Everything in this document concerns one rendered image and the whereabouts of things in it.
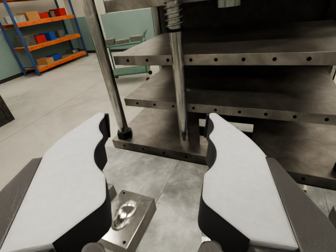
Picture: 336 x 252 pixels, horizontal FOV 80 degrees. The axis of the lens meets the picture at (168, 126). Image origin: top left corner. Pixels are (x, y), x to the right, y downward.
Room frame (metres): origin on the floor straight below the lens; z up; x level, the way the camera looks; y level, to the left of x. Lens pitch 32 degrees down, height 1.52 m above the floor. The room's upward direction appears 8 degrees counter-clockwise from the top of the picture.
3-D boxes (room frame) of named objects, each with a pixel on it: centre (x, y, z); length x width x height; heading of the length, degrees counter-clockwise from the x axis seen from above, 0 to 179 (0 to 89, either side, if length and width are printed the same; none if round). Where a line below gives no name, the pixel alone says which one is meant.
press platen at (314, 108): (1.22, -0.42, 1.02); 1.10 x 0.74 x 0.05; 63
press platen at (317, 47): (1.22, -0.42, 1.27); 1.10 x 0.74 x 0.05; 63
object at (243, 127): (1.08, -0.40, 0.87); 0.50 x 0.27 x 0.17; 153
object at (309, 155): (1.17, -0.39, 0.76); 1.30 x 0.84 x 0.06; 63
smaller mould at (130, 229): (0.47, 0.20, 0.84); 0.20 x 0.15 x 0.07; 153
